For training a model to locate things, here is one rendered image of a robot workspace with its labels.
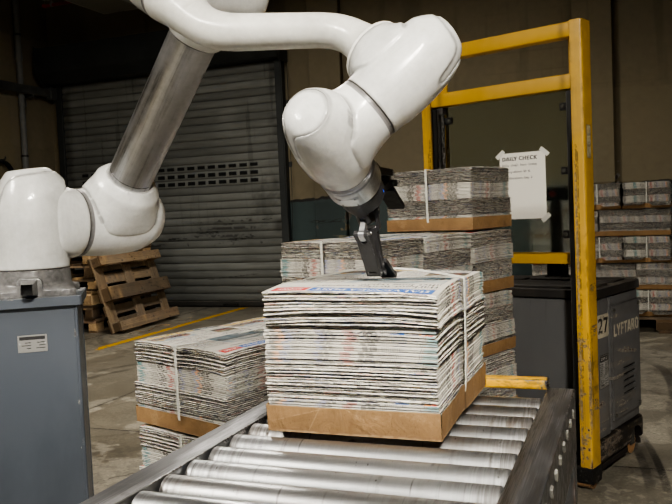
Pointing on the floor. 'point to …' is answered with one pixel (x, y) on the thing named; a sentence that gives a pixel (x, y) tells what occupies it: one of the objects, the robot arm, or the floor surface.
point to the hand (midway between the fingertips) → (391, 238)
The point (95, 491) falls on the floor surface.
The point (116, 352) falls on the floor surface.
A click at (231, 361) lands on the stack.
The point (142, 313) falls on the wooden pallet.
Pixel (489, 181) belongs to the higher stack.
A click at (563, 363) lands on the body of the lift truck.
